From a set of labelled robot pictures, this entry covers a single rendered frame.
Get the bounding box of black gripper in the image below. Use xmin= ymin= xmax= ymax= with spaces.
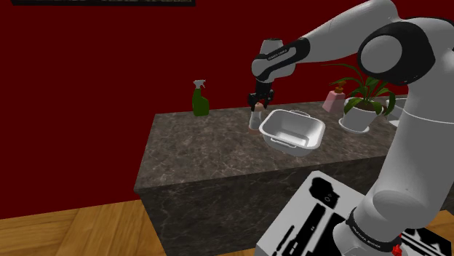
xmin=248 ymin=79 xmax=276 ymax=112

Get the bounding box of clear bottle with cork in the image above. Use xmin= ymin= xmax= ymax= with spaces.
xmin=247 ymin=102 xmax=266 ymax=135

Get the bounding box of white rectangular tub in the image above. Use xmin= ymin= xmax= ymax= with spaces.
xmin=258 ymin=108 xmax=327 ymax=158

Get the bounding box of green spray bottle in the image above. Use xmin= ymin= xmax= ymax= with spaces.
xmin=191 ymin=79 xmax=210 ymax=118

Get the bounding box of pink soap dispenser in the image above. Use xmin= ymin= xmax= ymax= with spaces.
xmin=321 ymin=80 xmax=347 ymax=115

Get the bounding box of green plant in white pot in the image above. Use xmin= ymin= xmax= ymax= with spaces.
xmin=320 ymin=63 xmax=397 ymax=135

